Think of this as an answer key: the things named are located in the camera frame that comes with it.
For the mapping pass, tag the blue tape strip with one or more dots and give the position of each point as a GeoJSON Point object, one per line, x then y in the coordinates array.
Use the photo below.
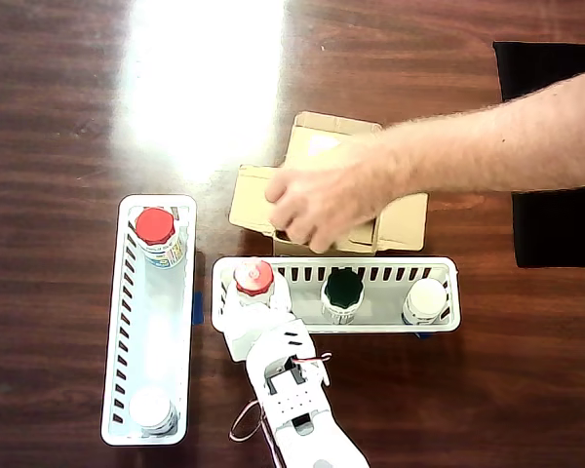
{"type": "Point", "coordinates": [199, 308]}
{"type": "Point", "coordinates": [422, 335]}

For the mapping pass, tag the cardboard box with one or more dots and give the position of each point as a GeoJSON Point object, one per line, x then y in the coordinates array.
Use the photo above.
{"type": "Point", "coordinates": [253, 205]}

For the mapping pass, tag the black mat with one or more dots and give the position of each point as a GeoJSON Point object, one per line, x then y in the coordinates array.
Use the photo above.
{"type": "Point", "coordinates": [556, 229]}

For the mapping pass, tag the person's bare hand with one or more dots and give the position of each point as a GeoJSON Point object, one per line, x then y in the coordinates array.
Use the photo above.
{"type": "Point", "coordinates": [331, 200]}

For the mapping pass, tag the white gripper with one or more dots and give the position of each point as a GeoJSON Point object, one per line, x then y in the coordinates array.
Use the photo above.
{"type": "Point", "coordinates": [250, 326]}

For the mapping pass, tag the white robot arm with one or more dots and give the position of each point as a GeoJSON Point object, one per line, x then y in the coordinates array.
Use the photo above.
{"type": "Point", "coordinates": [307, 429]}

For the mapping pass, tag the person's bare forearm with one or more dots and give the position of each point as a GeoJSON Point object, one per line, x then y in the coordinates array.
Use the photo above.
{"type": "Point", "coordinates": [507, 146]}

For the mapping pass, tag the white-capped bottle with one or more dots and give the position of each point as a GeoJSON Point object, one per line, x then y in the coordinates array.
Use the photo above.
{"type": "Point", "coordinates": [425, 300]}
{"type": "Point", "coordinates": [148, 408]}

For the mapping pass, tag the green-capped bottle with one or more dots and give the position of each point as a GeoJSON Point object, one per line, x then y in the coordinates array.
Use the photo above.
{"type": "Point", "coordinates": [342, 291]}

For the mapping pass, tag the red-capped bottle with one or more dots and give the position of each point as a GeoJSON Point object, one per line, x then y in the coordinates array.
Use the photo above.
{"type": "Point", "coordinates": [253, 280]}
{"type": "Point", "coordinates": [155, 226]}

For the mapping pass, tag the white slotted plastic tray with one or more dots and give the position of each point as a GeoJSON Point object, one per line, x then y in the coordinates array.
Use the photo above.
{"type": "Point", "coordinates": [385, 319]}
{"type": "Point", "coordinates": [151, 336]}

